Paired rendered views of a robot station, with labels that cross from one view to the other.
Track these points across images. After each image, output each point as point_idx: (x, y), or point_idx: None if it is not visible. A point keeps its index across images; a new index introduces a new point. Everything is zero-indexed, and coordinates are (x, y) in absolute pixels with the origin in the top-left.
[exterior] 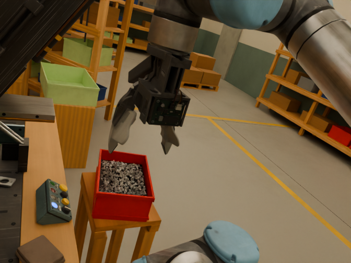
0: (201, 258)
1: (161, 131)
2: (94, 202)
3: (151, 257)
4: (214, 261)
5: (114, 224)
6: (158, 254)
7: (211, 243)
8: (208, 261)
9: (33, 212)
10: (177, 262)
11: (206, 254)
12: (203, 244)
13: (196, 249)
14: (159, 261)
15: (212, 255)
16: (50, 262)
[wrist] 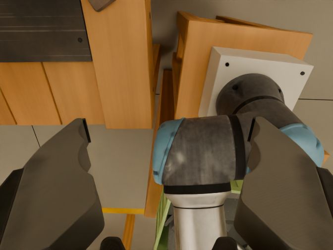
0: (213, 200)
1: (257, 148)
2: None
3: (174, 155)
4: (240, 177)
5: None
6: (182, 155)
7: (249, 171)
8: (220, 200)
9: None
10: (184, 200)
11: (236, 172)
12: (243, 160)
13: (228, 165)
14: (176, 170)
15: (242, 174)
16: (107, 0)
